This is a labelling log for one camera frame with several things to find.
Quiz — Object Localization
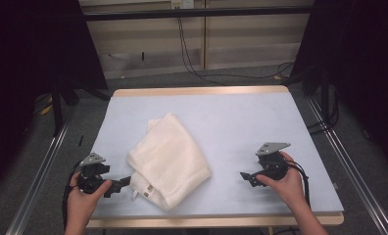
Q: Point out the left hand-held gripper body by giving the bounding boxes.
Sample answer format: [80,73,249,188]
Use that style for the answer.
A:
[76,152,114,195]

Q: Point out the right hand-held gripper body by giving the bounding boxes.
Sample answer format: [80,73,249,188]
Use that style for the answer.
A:
[255,142,292,181]

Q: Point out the white mesh laundry bag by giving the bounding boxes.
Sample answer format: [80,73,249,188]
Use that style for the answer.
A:
[126,113,213,212]

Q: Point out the person's left hand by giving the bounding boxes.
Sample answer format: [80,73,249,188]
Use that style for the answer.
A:
[66,178,114,223]

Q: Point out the person's right hand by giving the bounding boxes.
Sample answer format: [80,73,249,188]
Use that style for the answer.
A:
[255,151,306,210]

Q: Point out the light blue foam mat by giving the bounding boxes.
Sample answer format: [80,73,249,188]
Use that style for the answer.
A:
[90,91,345,218]

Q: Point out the black stand leg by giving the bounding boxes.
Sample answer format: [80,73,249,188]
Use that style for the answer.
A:
[50,87,65,137]

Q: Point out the yellow tape piece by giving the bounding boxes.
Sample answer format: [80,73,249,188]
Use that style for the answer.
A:
[39,103,53,117]

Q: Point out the wooden table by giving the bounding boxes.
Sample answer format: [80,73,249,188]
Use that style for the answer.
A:
[86,85,345,229]

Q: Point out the black curtain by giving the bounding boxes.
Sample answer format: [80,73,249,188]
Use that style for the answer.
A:
[291,0,388,172]
[0,0,109,197]

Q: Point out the black horizontal bar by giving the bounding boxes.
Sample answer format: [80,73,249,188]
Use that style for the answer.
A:
[83,5,315,23]

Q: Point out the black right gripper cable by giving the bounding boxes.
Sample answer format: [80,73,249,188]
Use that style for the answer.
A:
[285,160,312,209]

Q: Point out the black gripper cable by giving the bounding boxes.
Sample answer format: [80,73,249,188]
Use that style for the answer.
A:
[61,161,84,231]
[285,160,312,209]

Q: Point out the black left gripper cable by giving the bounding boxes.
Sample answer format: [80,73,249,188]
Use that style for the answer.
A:
[61,161,84,231]

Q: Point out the metal floor rail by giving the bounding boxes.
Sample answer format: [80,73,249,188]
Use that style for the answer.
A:
[5,118,73,235]
[307,96,388,235]

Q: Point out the bundle of black cables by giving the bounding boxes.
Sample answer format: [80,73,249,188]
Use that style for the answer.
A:
[307,86,341,136]

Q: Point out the black floor cables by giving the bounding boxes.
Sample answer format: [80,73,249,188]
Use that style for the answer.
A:
[176,16,296,87]

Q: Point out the white wall outlet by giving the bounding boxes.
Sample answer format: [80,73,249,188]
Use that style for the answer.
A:
[170,0,196,10]

